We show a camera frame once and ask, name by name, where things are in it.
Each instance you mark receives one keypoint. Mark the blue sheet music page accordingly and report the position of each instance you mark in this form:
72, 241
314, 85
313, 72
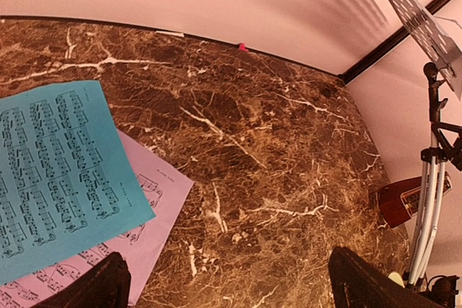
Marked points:
66, 181

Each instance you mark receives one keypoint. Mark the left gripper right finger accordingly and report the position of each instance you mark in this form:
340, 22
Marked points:
356, 283

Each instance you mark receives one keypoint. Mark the brown wooden metronome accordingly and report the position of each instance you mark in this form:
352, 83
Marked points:
398, 202

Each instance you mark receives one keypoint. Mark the right black frame post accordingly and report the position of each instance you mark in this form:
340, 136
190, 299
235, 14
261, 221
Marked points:
385, 47

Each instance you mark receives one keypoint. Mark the small pink tag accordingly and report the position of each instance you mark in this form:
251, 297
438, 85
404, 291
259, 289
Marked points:
242, 47

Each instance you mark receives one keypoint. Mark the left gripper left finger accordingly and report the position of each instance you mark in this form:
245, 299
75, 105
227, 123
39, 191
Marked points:
107, 284

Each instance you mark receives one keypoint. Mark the pale green ceramic bowl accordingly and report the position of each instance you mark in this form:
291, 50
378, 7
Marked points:
396, 278

